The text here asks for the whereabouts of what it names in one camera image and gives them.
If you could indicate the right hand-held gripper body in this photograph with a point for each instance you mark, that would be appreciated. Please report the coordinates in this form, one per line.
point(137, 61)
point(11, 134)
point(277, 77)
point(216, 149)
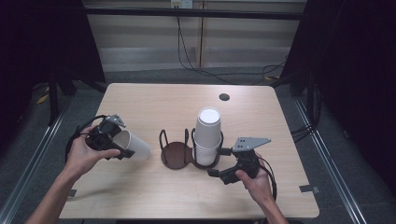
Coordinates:
point(247, 161)

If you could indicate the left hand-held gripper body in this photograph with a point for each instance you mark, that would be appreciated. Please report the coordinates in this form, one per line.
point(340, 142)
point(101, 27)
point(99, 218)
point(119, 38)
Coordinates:
point(104, 137)

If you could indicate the white disposable paper cup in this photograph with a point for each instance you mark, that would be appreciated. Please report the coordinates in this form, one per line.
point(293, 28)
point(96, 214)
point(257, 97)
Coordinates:
point(137, 146)

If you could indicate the stack of white cups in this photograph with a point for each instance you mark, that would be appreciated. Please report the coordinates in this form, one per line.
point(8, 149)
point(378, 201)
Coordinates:
point(207, 137)

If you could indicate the person's right hand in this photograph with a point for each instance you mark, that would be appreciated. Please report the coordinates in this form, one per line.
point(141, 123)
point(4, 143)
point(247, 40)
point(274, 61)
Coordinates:
point(260, 186)

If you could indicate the person's left hand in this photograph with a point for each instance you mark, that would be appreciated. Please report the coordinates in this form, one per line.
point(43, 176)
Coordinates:
point(82, 158)

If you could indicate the dark round table grommet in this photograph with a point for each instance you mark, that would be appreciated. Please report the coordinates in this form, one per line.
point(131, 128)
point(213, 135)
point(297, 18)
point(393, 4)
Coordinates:
point(224, 96)

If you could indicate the black metal stand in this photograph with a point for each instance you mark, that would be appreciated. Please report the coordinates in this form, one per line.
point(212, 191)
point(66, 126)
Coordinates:
point(53, 99)

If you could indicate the grey tape strip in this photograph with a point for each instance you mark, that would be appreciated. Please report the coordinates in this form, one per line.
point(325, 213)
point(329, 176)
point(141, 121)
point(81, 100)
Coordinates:
point(73, 193)
point(308, 188)

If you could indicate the yellow floor tape piece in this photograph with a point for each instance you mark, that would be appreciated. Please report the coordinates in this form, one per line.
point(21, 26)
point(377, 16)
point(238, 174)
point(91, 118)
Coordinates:
point(42, 99)

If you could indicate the black curtain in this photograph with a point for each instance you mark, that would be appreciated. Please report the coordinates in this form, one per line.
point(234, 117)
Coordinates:
point(37, 40)
point(358, 77)

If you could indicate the black horizontal bar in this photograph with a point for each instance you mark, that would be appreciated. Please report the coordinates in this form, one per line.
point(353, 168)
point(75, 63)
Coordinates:
point(193, 13)

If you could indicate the metal floor rail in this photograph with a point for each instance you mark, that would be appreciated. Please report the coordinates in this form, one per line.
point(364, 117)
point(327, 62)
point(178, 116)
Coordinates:
point(34, 158)
point(330, 168)

